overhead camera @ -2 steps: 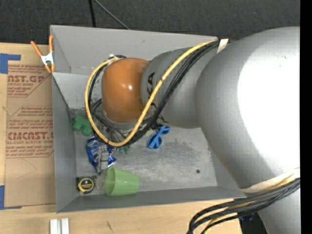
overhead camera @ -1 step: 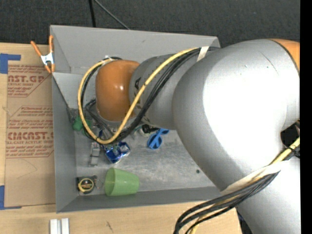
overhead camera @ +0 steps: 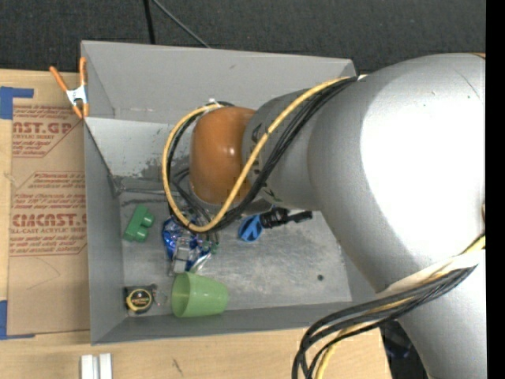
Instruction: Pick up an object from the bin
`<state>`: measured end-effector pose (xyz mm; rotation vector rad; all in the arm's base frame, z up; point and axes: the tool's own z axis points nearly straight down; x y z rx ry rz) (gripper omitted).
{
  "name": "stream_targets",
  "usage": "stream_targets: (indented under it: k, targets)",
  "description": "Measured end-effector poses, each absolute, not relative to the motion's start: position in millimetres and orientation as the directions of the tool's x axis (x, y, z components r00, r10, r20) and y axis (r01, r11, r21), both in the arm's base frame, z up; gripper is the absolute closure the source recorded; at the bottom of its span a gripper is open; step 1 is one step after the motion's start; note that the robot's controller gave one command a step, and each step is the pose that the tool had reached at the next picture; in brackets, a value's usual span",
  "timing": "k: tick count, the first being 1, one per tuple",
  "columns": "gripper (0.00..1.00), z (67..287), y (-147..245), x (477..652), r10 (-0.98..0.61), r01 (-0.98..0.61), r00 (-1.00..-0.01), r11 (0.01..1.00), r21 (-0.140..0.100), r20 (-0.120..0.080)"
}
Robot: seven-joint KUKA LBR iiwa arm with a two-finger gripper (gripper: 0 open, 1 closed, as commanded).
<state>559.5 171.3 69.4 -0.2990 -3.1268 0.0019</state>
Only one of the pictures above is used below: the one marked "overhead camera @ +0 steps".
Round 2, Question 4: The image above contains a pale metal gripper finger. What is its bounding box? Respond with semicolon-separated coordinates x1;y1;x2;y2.
170;239;190;277
188;246;211;272

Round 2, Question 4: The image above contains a green plastic cup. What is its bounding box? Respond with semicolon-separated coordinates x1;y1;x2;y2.
170;271;230;319

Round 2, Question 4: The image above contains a green toy building block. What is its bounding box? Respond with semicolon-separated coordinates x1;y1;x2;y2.
122;205;155;244

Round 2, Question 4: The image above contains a blue and black round object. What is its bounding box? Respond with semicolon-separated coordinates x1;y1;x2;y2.
238;214;264;242

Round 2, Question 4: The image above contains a black and yellow tape measure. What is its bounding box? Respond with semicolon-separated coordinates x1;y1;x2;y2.
123;285;158;315

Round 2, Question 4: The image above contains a grey metal bin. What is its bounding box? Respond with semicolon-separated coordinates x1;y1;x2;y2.
80;40;376;346

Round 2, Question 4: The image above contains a brown cardboard board red print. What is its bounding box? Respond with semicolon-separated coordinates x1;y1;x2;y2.
0;68;92;340

